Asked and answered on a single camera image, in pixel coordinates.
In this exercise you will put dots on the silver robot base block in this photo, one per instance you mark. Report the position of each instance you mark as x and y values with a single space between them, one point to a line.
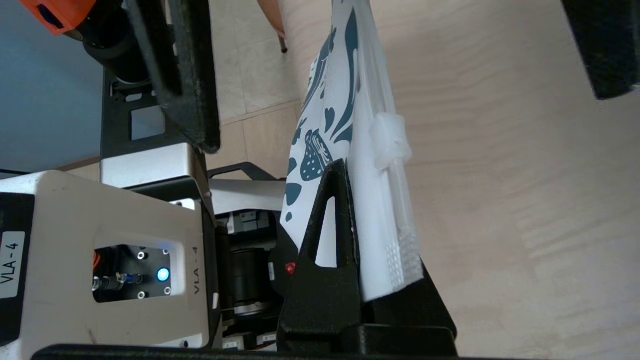
150 165

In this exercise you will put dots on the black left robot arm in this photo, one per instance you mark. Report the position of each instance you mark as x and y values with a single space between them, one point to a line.
115 55

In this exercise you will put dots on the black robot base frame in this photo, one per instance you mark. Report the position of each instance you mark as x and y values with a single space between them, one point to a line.
112 125

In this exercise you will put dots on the white pouch with horse print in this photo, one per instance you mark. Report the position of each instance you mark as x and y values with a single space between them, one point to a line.
370 225

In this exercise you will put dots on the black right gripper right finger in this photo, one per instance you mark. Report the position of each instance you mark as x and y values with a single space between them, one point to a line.
420 315

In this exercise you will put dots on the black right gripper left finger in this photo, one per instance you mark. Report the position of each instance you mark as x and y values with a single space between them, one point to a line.
325 300

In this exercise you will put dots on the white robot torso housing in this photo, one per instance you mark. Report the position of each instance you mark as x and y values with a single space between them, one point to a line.
60 210

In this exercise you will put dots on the black robot torso joint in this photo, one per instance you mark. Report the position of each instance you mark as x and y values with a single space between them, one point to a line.
250 280

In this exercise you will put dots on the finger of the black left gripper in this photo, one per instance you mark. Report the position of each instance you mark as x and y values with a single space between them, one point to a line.
610 45
192 75

